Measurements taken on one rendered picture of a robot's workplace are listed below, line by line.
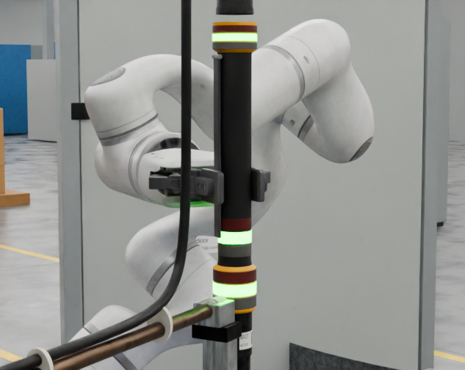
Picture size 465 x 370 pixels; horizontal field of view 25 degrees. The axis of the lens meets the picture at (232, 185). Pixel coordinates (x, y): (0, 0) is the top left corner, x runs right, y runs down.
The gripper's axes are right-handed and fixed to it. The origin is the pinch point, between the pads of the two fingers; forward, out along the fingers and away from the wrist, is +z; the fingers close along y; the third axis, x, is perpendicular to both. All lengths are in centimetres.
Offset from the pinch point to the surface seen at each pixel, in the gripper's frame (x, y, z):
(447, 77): -6, -666, -859
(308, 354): -73, -105, -171
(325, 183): -24, -115, -179
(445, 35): 39, -662, -858
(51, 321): -168, -154, -616
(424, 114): -4, -151, -179
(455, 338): -168, -378, -458
